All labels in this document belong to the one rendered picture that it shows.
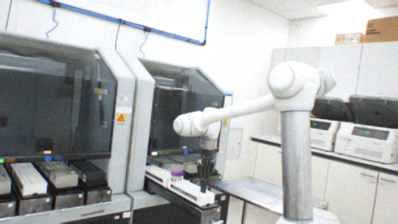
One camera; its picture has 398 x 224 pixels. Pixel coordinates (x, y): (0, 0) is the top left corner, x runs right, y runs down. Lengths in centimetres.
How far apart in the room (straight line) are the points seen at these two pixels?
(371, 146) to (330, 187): 65
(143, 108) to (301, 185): 109
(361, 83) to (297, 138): 289
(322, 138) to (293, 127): 267
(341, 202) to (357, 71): 151
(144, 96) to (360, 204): 262
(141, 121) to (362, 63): 284
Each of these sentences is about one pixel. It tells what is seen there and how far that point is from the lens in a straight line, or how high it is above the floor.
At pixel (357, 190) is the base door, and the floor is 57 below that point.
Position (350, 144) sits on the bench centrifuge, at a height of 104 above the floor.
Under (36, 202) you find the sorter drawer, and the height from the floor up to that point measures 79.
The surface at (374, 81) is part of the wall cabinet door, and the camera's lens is 386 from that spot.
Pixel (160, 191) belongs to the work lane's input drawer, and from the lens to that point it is 180.
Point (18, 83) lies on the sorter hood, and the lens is 157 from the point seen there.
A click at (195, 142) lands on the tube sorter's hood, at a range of 208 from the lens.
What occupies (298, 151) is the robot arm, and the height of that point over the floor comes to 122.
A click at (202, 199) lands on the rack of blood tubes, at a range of 155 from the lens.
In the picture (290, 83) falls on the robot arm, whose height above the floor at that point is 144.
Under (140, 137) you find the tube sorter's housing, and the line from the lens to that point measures 183.
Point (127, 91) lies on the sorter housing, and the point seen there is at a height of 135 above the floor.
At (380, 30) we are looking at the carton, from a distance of 401.
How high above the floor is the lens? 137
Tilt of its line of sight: 3 degrees down
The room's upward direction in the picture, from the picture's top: 7 degrees clockwise
